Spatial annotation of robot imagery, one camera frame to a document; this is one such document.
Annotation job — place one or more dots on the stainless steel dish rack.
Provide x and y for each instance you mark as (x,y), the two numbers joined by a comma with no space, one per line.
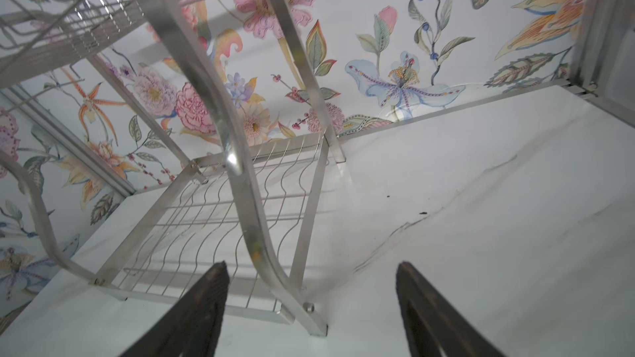
(237,160)

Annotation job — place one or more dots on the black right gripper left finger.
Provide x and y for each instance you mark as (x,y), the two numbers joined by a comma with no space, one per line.
(192,327)

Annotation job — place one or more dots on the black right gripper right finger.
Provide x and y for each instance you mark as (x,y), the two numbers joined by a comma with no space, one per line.
(433,327)

